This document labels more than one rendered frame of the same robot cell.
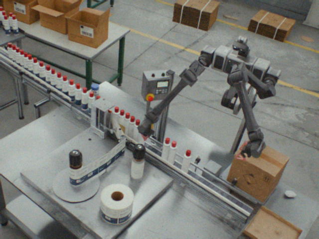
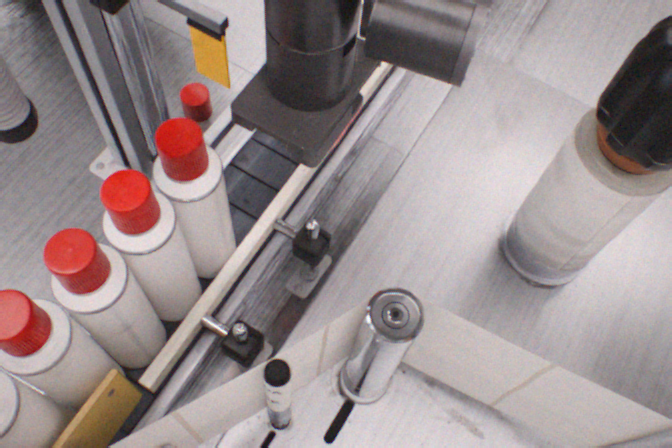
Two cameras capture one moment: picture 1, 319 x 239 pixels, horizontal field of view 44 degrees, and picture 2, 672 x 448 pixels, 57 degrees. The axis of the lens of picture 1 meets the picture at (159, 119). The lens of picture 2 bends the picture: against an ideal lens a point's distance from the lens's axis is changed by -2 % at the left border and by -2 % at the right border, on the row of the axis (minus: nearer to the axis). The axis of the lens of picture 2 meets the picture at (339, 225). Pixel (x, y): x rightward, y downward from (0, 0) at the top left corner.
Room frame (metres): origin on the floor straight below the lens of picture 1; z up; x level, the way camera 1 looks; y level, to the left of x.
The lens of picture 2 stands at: (2.12, 0.35, 1.45)
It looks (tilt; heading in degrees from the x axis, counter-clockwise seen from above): 63 degrees down; 260
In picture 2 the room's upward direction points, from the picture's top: 10 degrees clockwise
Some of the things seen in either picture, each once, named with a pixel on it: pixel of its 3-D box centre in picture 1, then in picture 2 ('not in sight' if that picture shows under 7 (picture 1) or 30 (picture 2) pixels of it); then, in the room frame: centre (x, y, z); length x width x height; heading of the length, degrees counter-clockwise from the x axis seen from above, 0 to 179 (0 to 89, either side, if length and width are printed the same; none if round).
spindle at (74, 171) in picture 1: (76, 168); not in sight; (1.72, 0.48, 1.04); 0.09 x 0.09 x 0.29
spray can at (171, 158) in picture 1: (172, 152); not in sight; (2.05, -0.13, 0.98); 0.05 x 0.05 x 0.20
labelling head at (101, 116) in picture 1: (103, 117); not in sight; (2.29, 0.42, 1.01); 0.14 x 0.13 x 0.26; 57
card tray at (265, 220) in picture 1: (273, 231); not in sight; (1.60, -0.83, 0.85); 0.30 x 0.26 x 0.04; 57
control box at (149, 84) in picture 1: (155, 85); not in sight; (2.27, 0.06, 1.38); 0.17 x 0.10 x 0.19; 112
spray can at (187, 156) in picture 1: (186, 161); not in sight; (1.98, -0.23, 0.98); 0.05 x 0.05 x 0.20
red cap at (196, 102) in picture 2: not in sight; (196, 101); (2.23, -0.10, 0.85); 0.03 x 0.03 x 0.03
